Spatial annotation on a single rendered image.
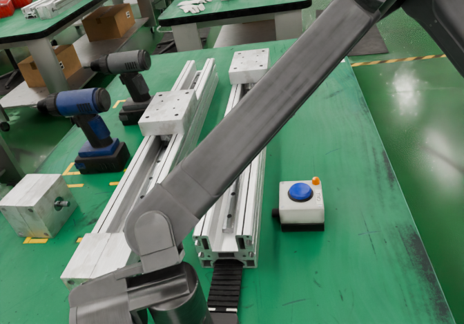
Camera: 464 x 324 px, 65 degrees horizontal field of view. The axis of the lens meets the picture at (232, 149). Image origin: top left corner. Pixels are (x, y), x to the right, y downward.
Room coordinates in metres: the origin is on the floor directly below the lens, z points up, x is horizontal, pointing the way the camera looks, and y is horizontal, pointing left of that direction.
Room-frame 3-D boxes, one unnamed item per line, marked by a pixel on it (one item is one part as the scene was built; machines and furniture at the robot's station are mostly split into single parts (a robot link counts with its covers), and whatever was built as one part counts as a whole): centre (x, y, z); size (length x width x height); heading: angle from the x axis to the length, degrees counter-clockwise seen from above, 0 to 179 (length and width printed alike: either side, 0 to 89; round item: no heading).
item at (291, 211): (0.51, -0.10, 0.81); 0.10 x 0.08 x 0.06; 77
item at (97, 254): (0.41, 0.23, 0.83); 0.12 x 0.09 x 0.10; 77
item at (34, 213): (0.63, 0.42, 0.83); 0.11 x 0.10 x 0.10; 73
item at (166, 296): (0.23, 0.09, 0.98); 0.07 x 0.06 x 0.07; 97
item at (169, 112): (0.85, 0.14, 0.87); 0.16 x 0.11 x 0.07; 167
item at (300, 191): (0.51, -0.11, 0.84); 0.04 x 0.04 x 0.02
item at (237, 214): (0.81, -0.05, 0.82); 0.80 x 0.10 x 0.09; 167
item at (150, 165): (0.85, 0.14, 0.82); 0.80 x 0.10 x 0.09; 167
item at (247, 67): (1.05, -0.10, 0.87); 0.16 x 0.11 x 0.07; 167
